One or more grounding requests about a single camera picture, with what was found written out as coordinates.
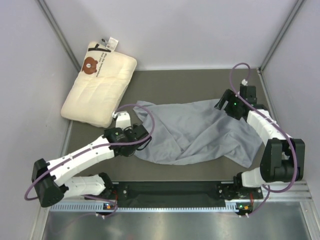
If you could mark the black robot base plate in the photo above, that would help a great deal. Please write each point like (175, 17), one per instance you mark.
(217, 190)

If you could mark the white pillow care tag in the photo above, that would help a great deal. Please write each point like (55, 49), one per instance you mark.
(110, 44)

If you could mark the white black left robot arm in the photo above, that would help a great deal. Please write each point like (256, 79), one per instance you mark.
(58, 179)

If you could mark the grey fabric pillowcase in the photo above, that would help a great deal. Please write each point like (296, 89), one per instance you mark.
(195, 132)

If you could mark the left rear aluminium post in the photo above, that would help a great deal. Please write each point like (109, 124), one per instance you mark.
(44, 8)

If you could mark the slotted grey cable duct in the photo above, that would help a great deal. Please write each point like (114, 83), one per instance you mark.
(103, 207)

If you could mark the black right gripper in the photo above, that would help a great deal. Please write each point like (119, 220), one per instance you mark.
(229, 96)

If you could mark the aluminium post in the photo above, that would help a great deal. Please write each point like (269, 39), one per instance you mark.
(44, 8)
(294, 11)

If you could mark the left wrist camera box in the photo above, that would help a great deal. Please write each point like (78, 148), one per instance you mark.
(122, 119)

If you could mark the right rear aluminium post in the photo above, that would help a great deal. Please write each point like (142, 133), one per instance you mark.
(294, 11)

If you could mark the aluminium front frame rail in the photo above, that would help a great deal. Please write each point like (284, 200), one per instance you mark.
(287, 191)

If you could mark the cream bear print pillow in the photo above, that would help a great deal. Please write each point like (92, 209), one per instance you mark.
(99, 87)

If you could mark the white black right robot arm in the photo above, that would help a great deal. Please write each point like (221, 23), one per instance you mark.
(283, 157)

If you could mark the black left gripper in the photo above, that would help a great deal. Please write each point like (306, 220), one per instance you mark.
(131, 128)

